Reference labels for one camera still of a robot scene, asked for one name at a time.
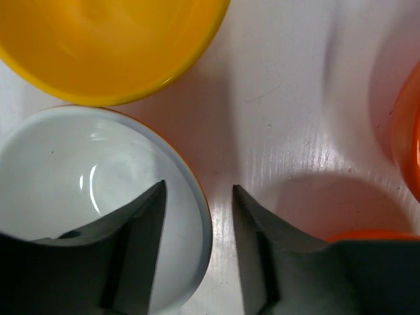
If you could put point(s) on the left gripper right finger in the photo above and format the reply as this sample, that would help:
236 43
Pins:
284 270

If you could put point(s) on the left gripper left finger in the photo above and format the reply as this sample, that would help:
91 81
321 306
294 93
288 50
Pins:
105 267

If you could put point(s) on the orange bowl white inside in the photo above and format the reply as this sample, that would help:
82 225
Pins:
67 166

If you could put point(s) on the red-orange bowl right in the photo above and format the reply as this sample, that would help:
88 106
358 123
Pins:
374 234

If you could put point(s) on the red-orange bowl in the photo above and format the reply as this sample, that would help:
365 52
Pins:
374 234
405 132

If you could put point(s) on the red-orange bowl left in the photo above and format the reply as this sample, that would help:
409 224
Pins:
405 132

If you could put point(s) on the yellow-orange bowl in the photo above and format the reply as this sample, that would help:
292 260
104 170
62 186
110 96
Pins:
105 53

